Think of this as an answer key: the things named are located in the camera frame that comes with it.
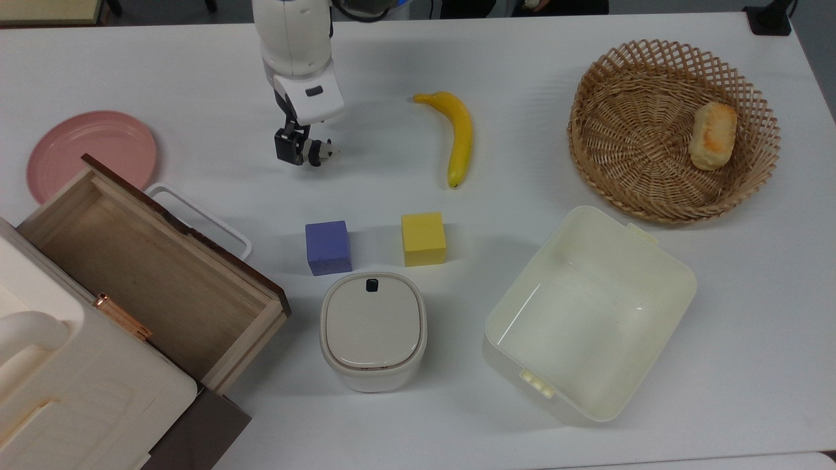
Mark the yellow toy banana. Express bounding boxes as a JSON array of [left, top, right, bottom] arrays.
[[412, 91, 474, 189]]

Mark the black table clamp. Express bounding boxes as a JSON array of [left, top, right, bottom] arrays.
[[743, 0, 797, 37]]

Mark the yellow foam cube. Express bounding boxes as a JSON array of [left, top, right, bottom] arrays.
[[401, 211, 447, 268]]

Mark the pink round plate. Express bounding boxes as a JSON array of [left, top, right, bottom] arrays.
[[26, 110, 158, 205]]

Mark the toy bread roll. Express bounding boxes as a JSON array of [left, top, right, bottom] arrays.
[[688, 101, 739, 172]]

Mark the white lidded trash bin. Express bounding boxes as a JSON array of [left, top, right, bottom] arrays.
[[319, 272, 428, 394]]

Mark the white cabinet unit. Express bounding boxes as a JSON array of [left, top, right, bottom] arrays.
[[0, 218, 199, 470]]

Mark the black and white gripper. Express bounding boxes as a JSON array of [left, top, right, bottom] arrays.
[[272, 59, 346, 166]]

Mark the light wooden desk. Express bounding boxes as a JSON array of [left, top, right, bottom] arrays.
[[0, 0, 106, 27]]

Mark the black and white panda toy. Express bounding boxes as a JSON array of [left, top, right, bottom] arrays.
[[306, 138, 342, 168]]

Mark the copper metal latch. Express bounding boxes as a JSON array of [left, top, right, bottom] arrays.
[[91, 293, 153, 342]]

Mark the dark brown cabinet panel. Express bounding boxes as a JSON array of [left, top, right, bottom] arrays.
[[142, 388, 252, 470]]

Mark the open wooden drawer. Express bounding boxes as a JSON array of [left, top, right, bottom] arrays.
[[16, 154, 292, 394]]

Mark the white drawer handle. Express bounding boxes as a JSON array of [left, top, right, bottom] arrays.
[[144, 183, 253, 262]]

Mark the woven wicker basket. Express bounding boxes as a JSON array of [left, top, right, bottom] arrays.
[[567, 39, 782, 226]]

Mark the purple foam cube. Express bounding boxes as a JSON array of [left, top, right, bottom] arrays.
[[305, 221, 353, 277]]

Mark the cream plastic square tub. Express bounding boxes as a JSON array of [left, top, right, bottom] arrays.
[[483, 205, 698, 426]]

